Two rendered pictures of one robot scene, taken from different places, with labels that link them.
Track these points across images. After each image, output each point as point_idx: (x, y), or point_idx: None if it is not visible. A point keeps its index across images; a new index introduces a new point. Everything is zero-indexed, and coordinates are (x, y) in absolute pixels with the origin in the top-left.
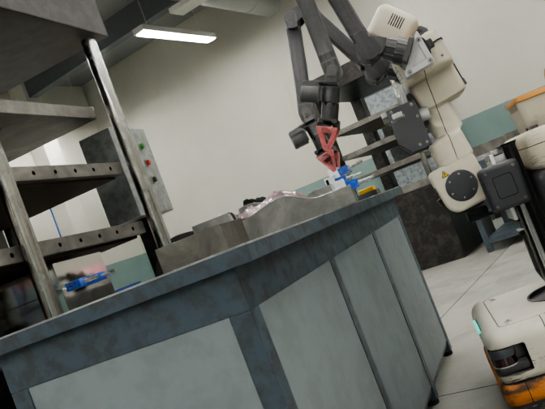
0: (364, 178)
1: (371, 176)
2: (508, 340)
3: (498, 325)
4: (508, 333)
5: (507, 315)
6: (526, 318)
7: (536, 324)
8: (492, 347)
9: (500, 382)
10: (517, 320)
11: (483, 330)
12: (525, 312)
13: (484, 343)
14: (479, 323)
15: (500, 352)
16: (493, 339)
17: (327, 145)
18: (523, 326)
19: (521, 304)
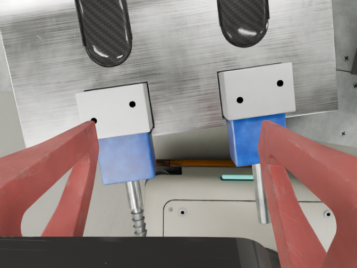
0: (130, 207)
1: (135, 231)
2: (145, 198)
3: (180, 200)
4: (149, 204)
5: (212, 215)
6: (165, 229)
7: (148, 232)
8: (149, 180)
9: (175, 164)
10: (171, 221)
11: (202, 183)
12: (197, 233)
13: (189, 174)
14: (247, 183)
15: (145, 184)
16: (150, 186)
17: (75, 168)
18: (150, 220)
19: (240, 236)
